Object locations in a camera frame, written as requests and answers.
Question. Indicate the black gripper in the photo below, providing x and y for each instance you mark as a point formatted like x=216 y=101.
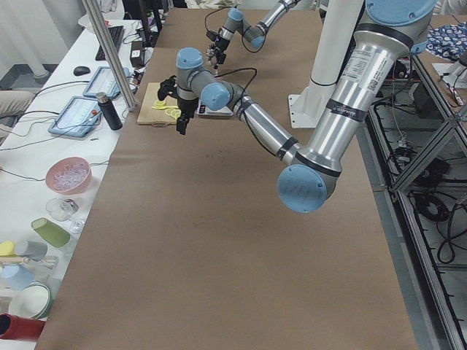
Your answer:
x=185 y=106
x=220 y=48

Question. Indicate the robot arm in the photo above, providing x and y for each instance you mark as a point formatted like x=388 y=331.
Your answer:
x=253 y=36
x=359 y=44

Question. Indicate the digital kitchen scale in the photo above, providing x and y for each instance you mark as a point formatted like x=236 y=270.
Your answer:
x=205 y=111

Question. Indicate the green cup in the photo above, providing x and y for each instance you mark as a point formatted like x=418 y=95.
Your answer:
x=52 y=233

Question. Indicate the grey cup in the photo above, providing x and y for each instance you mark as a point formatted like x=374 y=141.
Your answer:
x=31 y=249

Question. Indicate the yellow cup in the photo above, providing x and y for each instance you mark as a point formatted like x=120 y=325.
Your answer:
x=7 y=249

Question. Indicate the light blue cup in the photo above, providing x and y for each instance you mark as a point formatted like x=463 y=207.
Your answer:
x=17 y=277

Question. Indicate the red cup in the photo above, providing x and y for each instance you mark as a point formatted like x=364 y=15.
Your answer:
x=21 y=329

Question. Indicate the yellow plastic knife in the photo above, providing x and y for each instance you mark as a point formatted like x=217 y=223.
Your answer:
x=163 y=107

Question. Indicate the lemon slice near knife tip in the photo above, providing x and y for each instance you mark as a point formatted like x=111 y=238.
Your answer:
x=158 y=103

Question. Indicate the wooden cutting board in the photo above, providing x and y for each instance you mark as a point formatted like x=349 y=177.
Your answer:
x=149 y=116

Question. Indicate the black water bottle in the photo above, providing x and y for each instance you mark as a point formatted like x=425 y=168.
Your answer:
x=109 y=112

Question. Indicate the blue teach pendant far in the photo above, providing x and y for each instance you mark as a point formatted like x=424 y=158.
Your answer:
x=103 y=81

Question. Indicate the blue teach pendant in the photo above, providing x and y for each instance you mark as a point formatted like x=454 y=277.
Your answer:
x=77 y=119
x=103 y=81

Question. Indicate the blue teach pendant near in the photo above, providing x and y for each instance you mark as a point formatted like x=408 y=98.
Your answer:
x=77 y=119

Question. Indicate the black computer mouse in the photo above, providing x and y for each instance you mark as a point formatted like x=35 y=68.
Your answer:
x=81 y=70

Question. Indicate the brown table mat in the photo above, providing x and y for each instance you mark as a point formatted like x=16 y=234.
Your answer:
x=187 y=246

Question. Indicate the pink bowl with ice cubes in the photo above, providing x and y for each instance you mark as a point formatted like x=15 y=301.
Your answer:
x=69 y=176

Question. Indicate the wine glass lying down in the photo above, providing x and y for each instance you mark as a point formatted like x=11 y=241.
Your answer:
x=63 y=210

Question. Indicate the white green bowl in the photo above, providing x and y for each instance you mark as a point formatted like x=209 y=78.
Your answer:
x=33 y=302

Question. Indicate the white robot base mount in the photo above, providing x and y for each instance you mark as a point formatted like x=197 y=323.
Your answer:
x=339 y=24

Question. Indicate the aluminium frame post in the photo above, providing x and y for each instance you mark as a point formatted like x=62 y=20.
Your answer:
x=105 y=40

